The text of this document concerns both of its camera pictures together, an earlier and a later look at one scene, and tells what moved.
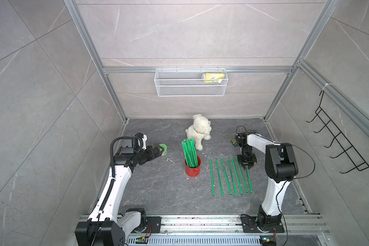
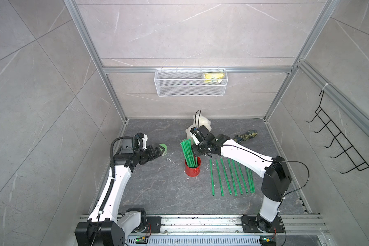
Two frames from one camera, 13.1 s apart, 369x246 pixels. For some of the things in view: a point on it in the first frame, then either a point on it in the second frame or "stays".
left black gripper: [150, 155] stays
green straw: [229, 189] stays
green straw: [239, 178] stays
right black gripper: [248, 164] -> [195, 151]
